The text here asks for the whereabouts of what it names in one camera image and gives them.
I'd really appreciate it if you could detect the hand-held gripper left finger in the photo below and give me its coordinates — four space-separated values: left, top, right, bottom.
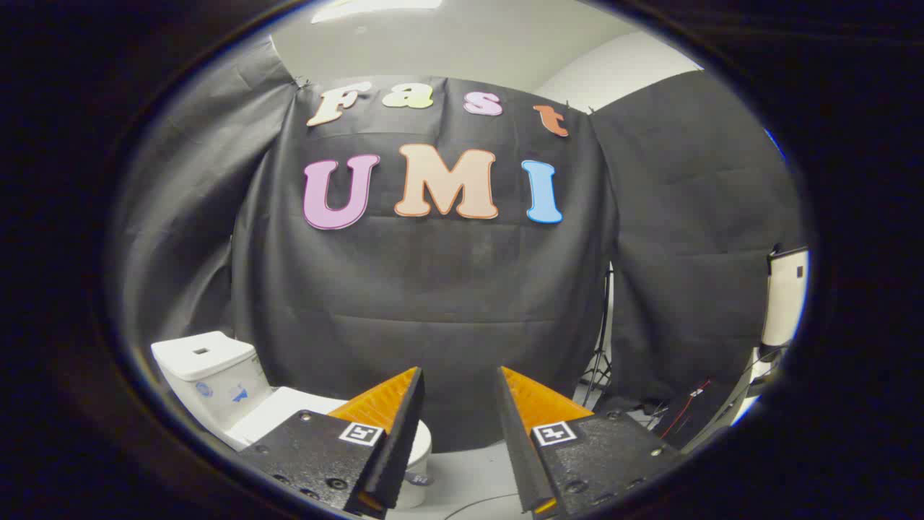
238 366 426 519

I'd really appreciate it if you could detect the white ceramic toilet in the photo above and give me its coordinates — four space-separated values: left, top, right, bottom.
150 331 433 511

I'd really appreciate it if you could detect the black tripod stand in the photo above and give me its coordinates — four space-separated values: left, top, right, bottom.
580 264 616 410

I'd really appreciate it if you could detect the black case with red line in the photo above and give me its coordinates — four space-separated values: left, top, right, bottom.
653 377 753 443

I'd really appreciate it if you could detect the black backdrop cloth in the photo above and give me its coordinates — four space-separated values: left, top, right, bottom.
119 36 806 454

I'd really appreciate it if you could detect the ceiling light panel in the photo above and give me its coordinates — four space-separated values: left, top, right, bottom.
312 0 443 25

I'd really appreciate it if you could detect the thin floor cable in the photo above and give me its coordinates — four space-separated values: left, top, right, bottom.
443 493 522 520

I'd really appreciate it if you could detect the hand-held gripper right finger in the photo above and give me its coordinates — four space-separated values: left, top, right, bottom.
496 365 688 518

